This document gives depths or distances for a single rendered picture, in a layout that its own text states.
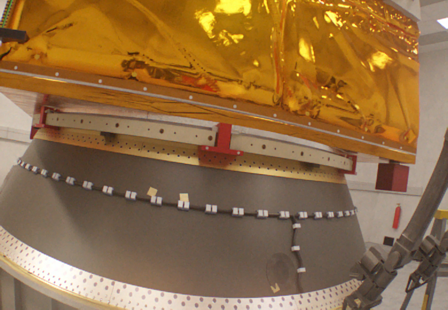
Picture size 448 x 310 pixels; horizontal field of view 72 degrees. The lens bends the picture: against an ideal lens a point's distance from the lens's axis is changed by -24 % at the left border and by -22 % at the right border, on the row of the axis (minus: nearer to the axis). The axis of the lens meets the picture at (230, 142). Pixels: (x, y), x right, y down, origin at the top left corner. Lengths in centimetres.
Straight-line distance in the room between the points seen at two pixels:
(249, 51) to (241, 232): 59
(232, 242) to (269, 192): 22
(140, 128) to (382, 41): 116
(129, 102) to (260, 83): 44
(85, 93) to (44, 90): 15
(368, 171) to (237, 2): 878
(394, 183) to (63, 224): 151
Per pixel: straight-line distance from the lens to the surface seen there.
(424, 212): 97
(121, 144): 125
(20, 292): 134
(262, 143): 123
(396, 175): 192
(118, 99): 118
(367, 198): 998
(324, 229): 137
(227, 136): 118
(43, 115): 153
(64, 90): 117
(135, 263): 109
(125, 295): 106
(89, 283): 110
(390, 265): 101
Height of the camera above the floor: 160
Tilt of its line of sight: 4 degrees up
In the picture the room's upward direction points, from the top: 8 degrees clockwise
